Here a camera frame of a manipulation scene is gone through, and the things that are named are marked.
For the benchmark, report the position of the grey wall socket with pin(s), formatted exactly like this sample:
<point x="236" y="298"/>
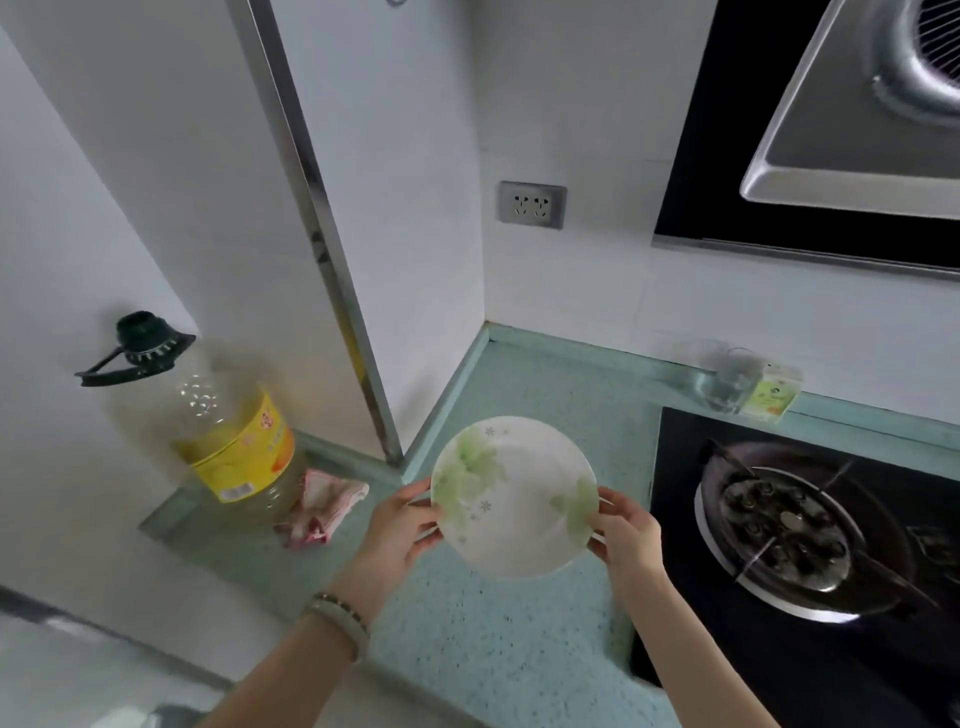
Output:
<point x="532" y="205"/>

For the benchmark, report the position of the pink dish cloth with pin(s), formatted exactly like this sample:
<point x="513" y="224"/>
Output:
<point x="322" y="506"/>

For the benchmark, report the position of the black glass gas stove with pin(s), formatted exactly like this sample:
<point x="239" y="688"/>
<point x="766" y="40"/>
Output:
<point x="825" y="675"/>

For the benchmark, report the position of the small green yellow box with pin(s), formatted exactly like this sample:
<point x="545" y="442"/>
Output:
<point x="776" y="394"/>

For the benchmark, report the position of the metal corner strip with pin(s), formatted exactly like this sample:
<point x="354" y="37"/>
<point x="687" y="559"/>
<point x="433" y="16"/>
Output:
<point x="315" y="210"/>

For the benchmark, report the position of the metal gas burner grate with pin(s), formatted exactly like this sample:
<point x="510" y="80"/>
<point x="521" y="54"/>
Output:
<point x="937" y="547"/>
<point x="787" y="525"/>

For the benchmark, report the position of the pale green jade bangle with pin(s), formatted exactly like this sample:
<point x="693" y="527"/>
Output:
<point x="337" y="626"/>

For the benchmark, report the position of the person's left hand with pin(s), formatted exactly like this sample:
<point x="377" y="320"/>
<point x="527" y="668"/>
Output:
<point x="394" y="536"/>

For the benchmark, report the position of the white green leaf plate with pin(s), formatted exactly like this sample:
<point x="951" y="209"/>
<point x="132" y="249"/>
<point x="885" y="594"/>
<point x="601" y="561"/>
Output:
<point x="517" y="502"/>

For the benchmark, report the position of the black steel range hood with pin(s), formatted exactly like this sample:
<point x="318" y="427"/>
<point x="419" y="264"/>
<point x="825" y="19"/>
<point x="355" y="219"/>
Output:
<point x="825" y="112"/>

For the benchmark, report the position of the yellow label cooking oil bottle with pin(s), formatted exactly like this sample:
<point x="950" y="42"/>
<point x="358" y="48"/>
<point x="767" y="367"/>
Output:
<point x="240" y="450"/>

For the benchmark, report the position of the person's left forearm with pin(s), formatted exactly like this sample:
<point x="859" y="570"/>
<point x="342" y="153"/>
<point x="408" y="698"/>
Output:
<point x="285" y="682"/>

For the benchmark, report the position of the person's right forearm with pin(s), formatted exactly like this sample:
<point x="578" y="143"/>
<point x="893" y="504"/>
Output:
<point x="690" y="660"/>

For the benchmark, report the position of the person's right hand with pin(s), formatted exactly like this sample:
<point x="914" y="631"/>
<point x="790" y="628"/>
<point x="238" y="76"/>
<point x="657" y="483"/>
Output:
<point x="630" y="547"/>

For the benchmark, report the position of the clear glass cup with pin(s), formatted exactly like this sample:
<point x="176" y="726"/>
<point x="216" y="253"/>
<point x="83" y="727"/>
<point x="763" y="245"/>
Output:
<point x="731" y="382"/>

